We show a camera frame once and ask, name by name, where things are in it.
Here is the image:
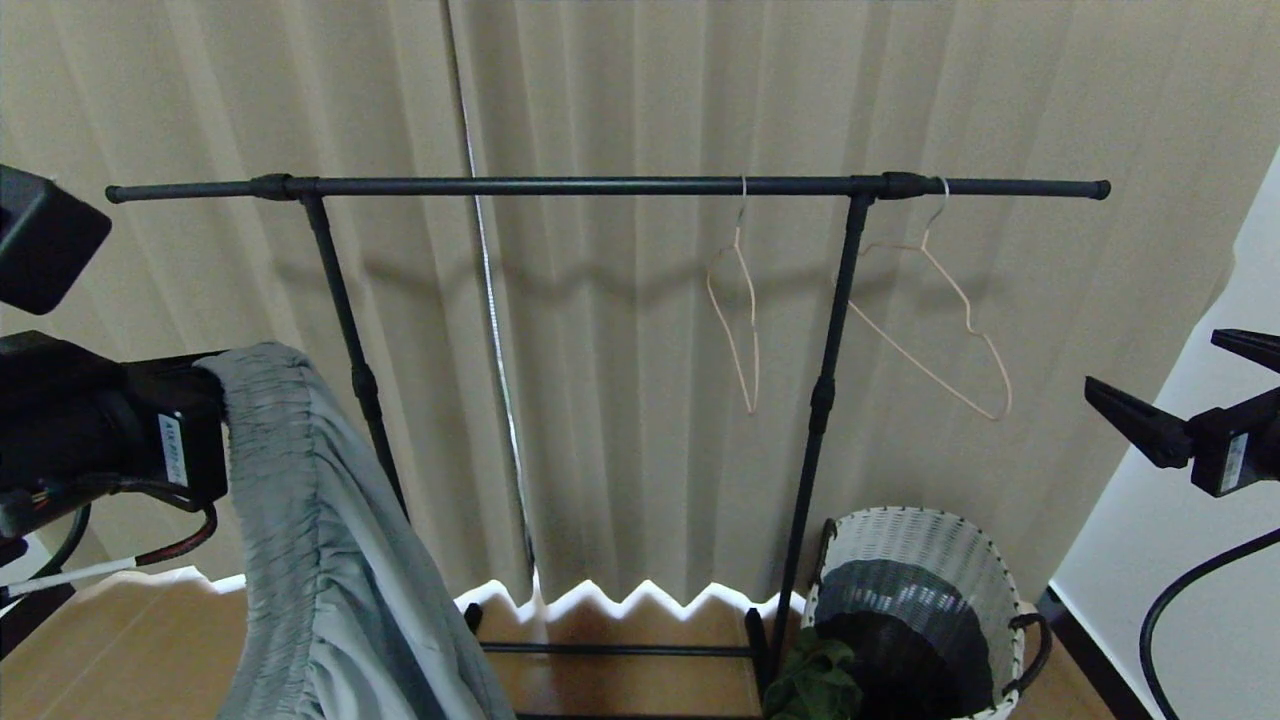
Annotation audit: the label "black clothes rack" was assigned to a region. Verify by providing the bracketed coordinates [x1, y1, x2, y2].
[105, 172, 1112, 720]

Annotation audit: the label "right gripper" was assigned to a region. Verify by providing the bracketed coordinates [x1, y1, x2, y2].
[1084, 328, 1280, 499]

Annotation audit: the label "pale grey shorts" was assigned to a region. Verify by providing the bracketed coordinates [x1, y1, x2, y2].
[195, 342, 516, 720]

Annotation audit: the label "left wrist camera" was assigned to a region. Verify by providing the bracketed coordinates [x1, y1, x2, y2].
[0, 165, 113, 316]

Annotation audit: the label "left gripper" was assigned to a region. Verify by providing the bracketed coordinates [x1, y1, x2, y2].
[0, 332, 229, 506]

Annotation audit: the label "green long-sleeved shirt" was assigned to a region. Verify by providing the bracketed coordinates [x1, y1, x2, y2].
[762, 628, 863, 720]

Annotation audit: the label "white laundry basket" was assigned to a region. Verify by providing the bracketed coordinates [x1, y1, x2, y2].
[800, 506, 1054, 720]

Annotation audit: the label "pink clothes hanger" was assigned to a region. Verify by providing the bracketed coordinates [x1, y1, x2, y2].
[848, 178, 1013, 422]
[706, 178, 761, 416]

